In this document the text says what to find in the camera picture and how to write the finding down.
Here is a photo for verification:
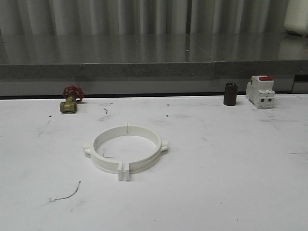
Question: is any dark brown cylindrical coupling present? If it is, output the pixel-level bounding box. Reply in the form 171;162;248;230
223;83;238;106

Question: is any white container in background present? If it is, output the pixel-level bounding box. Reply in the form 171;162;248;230
284;0;308;36

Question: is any white circuit breaker red switch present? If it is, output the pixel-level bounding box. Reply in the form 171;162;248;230
246;76;275;109

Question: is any white half pipe clamp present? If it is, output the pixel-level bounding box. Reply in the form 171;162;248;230
83;122;131;181

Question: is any grey stone counter ledge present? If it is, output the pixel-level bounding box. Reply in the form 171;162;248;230
0;33;308;98

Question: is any brass valve red handwheel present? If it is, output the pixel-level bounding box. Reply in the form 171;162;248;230
60;85;85;113

